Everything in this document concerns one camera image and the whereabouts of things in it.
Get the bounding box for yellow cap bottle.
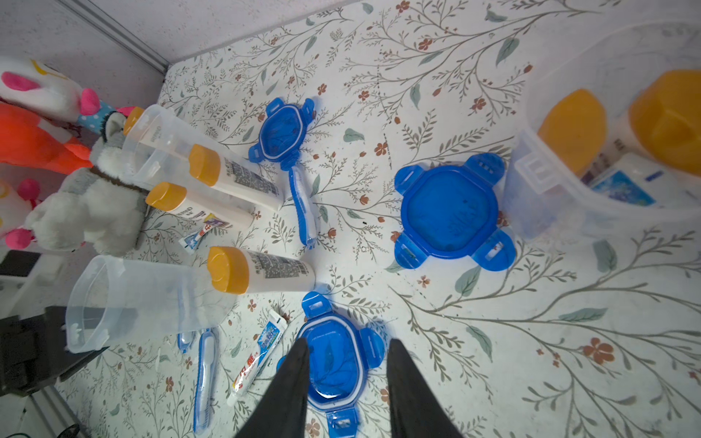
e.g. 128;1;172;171
188;144;284;211
123;107;162;148
538;89;608;179
145;182;253;231
602;69;700;177
206;246;316;295

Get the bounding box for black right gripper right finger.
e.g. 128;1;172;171
387;339;462;437

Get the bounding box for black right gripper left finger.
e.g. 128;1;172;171
235;338;310;438

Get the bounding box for blue lid front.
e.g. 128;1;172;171
298;291;385;437

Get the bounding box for white pink plush top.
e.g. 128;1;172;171
1;55;134;133

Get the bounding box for small toothpaste tube front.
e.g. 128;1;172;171
226;310;288;406

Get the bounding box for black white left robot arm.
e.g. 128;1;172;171
1;250;102;397

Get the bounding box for blue lid right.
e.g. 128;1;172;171
394;153;517;272

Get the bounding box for white plush yellow glasses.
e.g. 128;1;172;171
1;179;40;250

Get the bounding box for yellow cap bottle back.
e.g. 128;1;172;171
538;89;608;179

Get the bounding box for clear plastic container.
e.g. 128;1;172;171
122;104;257;213
65;255;237;353
503;20;700;249

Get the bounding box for small toothpaste tube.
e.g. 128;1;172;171
226;310;288;406
589;153;699;208
179;215;228;254

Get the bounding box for blue toothbrush case back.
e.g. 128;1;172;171
288;165;319;249

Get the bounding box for red orange plush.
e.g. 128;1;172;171
1;102;93;175

